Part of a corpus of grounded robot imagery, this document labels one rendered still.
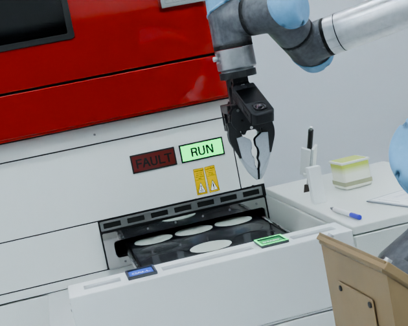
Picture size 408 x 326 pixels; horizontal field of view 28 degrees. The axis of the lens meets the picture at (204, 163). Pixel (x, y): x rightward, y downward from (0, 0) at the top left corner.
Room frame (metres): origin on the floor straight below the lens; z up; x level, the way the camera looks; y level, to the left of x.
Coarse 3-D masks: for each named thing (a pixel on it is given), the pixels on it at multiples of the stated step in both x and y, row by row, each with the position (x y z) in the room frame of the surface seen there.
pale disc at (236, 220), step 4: (240, 216) 2.14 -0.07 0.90; (244, 216) 2.13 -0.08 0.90; (248, 216) 2.13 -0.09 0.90; (224, 220) 2.13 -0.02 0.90; (228, 220) 2.13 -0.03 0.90; (232, 220) 2.11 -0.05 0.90; (236, 220) 2.10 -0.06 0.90; (240, 220) 2.10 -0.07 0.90; (244, 220) 2.09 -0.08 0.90; (248, 220) 2.08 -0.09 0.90; (216, 224) 2.10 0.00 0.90; (220, 224) 2.09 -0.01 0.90; (224, 224) 2.08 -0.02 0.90; (228, 224) 2.07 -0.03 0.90; (232, 224) 2.06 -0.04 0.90
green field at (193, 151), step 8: (192, 144) 2.11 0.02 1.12; (200, 144) 2.11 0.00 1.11; (208, 144) 2.11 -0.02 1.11; (216, 144) 2.12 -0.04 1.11; (184, 152) 2.10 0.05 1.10; (192, 152) 2.11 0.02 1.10; (200, 152) 2.11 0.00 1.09; (208, 152) 2.11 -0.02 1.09; (216, 152) 2.12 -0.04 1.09; (184, 160) 2.10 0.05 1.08
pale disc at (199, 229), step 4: (188, 228) 2.12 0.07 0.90; (192, 228) 2.11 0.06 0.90; (196, 228) 2.10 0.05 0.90; (200, 228) 2.09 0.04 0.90; (204, 228) 2.08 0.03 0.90; (208, 228) 2.07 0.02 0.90; (176, 232) 2.10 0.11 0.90; (180, 232) 2.09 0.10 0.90; (184, 232) 2.08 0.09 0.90; (188, 232) 2.07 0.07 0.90; (192, 232) 2.06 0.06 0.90; (196, 232) 2.05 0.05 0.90; (200, 232) 2.04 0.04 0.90
